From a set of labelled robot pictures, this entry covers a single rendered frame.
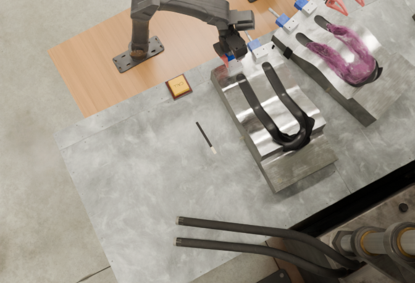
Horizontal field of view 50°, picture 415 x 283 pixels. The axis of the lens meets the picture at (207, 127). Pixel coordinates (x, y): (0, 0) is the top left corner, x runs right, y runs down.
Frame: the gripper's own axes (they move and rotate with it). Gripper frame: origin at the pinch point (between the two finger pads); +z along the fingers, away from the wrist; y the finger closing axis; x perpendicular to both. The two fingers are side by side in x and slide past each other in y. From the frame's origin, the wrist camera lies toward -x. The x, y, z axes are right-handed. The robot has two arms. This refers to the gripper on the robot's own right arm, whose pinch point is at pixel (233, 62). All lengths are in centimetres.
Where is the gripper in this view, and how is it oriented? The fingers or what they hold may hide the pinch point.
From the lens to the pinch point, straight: 164.5
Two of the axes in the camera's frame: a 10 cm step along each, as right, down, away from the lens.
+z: 2.0, 6.2, 7.6
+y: 8.8, -4.5, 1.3
